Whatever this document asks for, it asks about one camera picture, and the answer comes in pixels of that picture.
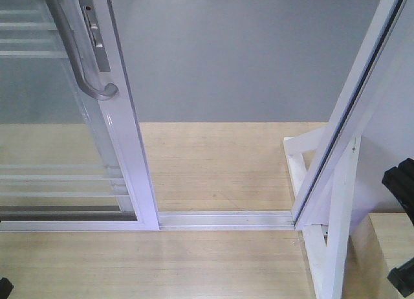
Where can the light wooden box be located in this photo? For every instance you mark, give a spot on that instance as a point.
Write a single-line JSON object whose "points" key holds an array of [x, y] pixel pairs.
{"points": [[377, 243]]}

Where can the grey metal door handle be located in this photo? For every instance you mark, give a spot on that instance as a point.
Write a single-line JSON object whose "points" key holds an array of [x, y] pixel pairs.
{"points": [[71, 48]]}

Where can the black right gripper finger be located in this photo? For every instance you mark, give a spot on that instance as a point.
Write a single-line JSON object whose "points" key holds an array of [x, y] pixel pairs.
{"points": [[402, 278], [399, 181]]}

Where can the white door frame post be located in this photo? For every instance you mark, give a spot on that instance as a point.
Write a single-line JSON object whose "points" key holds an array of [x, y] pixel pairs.
{"points": [[382, 53]]}

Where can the white wooden support brace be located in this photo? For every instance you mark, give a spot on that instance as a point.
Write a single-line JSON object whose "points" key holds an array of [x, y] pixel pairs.
{"points": [[326, 229]]}

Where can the metal door lock plate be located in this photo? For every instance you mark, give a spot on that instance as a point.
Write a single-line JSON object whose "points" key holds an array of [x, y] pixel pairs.
{"points": [[96, 39]]}

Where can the aluminium floor track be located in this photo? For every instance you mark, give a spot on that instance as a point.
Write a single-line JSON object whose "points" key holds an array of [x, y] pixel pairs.
{"points": [[226, 220]]}

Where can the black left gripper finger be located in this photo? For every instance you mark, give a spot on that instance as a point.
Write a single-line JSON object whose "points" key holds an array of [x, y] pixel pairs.
{"points": [[6, 287]]}

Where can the white framed sliding glass door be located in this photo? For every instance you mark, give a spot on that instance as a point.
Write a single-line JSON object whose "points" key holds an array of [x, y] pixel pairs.
{"points": [[68, 162]]}

